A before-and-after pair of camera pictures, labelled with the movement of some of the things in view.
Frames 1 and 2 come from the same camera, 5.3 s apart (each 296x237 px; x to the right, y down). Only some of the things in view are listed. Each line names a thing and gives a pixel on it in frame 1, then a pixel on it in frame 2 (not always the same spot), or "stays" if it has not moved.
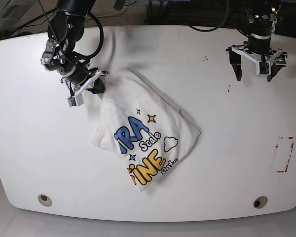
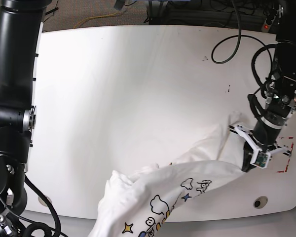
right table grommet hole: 260,202 stays
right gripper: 258,49 to 263,137
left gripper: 98,87 to 3,224
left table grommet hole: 45,200 stays
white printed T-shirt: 142,123 to 150,201
